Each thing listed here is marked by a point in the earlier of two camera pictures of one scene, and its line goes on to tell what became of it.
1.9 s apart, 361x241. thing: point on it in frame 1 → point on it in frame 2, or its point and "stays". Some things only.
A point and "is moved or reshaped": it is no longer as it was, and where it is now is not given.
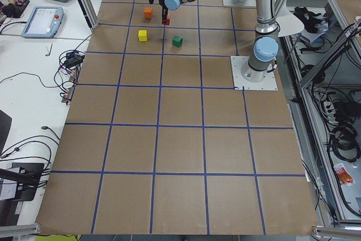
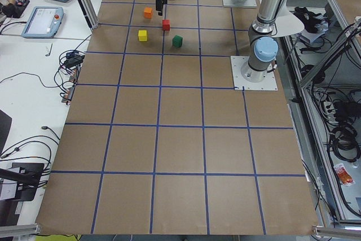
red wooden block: [168, 18] is moved or reshaped
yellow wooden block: [142, 35] stays
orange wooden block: [148, 13] stays
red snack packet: [344, 178] stays
